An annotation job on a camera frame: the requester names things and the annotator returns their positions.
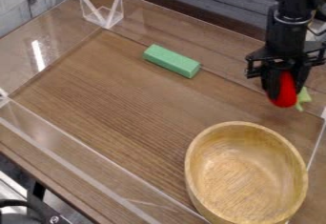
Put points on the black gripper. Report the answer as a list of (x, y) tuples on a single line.
[(287, 52)]

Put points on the red plush fruit green leaf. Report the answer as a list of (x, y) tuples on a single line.
[(288, 98)]

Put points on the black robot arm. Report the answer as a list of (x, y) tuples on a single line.
[(300, 6)]

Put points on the green rectangular block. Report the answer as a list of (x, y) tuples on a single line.
[(171, 61)]

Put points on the wooden chair in background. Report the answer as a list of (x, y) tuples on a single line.
[(277, 14)]

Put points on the wooden bowl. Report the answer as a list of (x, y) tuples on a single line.
[(244, 175)]

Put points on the clear acrylic tray wall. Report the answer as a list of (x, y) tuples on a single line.
[(97, 122)]

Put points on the clear acrylic corner bracket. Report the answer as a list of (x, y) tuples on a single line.
[(104, 17)]

